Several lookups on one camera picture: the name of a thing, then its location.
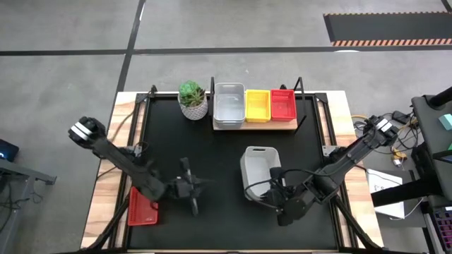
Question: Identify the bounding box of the black power adapter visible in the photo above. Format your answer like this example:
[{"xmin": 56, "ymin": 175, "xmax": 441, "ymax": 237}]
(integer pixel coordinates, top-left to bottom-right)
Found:
[{"xmin": 392, "ymin": 110, "xmax": 410, "ymax": 125}]

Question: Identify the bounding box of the teal block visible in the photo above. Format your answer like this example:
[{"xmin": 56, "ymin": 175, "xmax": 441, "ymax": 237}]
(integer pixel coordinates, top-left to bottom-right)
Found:
[{"xmin": 439, "ymin": 113, "xmax": 452, "ymax": 131}]

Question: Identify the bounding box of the black hazard-striped floor mat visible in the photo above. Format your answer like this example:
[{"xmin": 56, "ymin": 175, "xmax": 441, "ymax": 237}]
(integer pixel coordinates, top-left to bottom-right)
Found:
[{"xmin": 323, "ymin": 11, "xmax": 452, "ymax": 47}]

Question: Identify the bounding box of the yellow cable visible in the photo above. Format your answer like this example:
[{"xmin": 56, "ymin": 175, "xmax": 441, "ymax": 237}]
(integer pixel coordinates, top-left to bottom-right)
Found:
[{"xmin": 351, "ymin": 114, "xmax": 420, "ymax": 167}]

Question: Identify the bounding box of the backlit keyboard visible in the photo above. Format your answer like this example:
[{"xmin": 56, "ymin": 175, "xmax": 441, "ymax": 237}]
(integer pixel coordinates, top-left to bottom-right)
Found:
[{"xmin": 432, "ymin": 206, "xmax": 452, "ymax": 254}]

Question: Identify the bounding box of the dark grey equipment cart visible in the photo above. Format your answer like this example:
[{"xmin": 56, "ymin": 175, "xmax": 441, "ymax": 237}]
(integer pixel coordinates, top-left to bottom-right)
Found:
[{"xmin": 411, "ymin": 86, "xmax": 452, "ymax": 202}]

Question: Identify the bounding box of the red slotted plastic basket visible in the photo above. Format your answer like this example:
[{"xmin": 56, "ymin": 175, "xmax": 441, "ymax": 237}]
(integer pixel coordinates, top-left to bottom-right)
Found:
[
  {"xmin": 270, "ymin": 88, "xmax": 297, "ymax": 122},
  {"xmin": 126, "ymin": 186, "xmax": 160, "ymax": 226}
]

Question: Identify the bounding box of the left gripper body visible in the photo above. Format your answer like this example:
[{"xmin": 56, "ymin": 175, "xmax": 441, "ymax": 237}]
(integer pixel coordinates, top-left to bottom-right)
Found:
[{"xmin": 171, "ymin": 157, "xmax": 201, "ymax": 217}]

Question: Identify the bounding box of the black device with blue light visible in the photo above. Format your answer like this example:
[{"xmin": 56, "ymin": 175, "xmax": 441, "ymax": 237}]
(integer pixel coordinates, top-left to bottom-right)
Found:
[{"xmin": 0, "ymin": 138, "xmax": 20, "ymax": 162}]

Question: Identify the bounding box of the yellow slotted plastic basket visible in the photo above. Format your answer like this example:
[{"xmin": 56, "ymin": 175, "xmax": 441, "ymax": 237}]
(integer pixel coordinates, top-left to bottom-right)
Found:
[{"xmin": 244, "ymin": 89, "xmax": 272, "ymax": 124}]

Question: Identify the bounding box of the black cart leg bar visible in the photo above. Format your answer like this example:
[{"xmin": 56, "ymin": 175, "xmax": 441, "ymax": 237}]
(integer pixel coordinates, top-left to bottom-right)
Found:
[{"xmin": 370, "ymin": 178, "xmax": 442, "ymax": 208}]

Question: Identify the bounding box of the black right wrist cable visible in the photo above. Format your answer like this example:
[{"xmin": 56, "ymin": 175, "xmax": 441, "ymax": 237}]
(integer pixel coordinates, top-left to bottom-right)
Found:
[{"xmin": 243, "ymin": 168, "xmax": 321, "ymax": 210}]

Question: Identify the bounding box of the succulent in white pot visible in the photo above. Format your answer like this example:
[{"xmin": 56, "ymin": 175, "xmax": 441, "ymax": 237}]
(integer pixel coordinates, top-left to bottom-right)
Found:
[{"xmin": 177, "ymin": 80, "xmax": 209, "ymax": 121}]

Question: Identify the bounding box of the white paper sheet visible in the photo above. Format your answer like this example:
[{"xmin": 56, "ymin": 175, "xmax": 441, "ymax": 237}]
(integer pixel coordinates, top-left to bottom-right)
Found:
[{"xmin": 366, "ymin": 168, "xmax": 406, "ymax": 220}]

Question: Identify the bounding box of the grey desk frame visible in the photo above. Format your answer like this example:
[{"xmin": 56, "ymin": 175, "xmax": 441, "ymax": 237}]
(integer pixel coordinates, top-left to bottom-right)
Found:
[{"xmin": 0, "ymin": 157, "xmax": 57, "ymax": 254}]

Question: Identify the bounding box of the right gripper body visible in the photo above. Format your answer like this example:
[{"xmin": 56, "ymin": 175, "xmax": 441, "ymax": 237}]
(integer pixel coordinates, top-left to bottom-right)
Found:
[{"xmin": 268, "ymin": 167, "xmax": 299, "ymax": 226}]

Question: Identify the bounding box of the black metal rig frame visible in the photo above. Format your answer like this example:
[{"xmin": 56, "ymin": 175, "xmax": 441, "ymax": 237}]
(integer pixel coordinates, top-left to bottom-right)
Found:
[{"xmin": 83, "ymin": 84, "xmax": 384, "ymax": 254}]

